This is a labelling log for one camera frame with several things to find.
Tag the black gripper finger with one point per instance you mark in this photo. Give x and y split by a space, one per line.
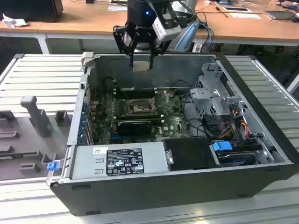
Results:
121 39
151 51

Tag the silver square CPU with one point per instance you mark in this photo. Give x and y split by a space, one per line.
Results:
141 66

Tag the thin metal locking lever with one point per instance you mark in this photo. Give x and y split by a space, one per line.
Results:
126 95

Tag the CPU socket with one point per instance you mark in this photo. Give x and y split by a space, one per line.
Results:
137 108

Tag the blue expansion slot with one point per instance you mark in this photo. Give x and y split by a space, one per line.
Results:
116 138

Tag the white paper sheet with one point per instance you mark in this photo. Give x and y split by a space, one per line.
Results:
245 15
116 8

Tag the grey case latch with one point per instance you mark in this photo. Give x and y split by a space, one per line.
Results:
87 58

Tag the white power strip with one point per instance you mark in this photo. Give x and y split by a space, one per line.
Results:
197 47

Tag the black cylindrical part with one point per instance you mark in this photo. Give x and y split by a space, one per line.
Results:
108 84

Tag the round coin battery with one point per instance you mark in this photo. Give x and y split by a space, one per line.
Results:
172 93

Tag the green motherboard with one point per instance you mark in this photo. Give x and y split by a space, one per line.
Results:
172 116

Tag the silver metal drive cage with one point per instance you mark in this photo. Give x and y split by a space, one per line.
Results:
210 98

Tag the black graphics card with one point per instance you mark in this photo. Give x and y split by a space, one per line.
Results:
133 128

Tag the white framed tablet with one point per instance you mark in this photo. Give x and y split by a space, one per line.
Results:
237 9

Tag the black box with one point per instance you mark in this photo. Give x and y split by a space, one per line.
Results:
30 9

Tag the black plastic shroud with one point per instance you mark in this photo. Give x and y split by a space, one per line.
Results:
187 154

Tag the crumpled white paper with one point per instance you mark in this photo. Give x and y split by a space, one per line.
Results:
14 22

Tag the blue disk carrier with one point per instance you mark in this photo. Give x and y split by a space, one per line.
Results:
222 147

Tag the silver power supply unit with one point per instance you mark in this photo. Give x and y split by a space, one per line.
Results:
86 161

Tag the grey laptop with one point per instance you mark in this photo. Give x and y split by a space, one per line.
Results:
279 15

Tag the grey parts rack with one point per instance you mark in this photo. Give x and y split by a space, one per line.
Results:
28 140

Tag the hard disk drive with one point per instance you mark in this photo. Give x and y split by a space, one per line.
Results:
236 159

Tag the blue plastic latch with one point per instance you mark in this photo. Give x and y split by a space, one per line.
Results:
52 166

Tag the black open PC case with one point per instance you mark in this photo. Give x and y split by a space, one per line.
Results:
140 196

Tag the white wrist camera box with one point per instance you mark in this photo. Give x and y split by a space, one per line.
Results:
167 29

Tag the wooden desk white frame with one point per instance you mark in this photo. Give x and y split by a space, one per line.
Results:
93 23
21 30

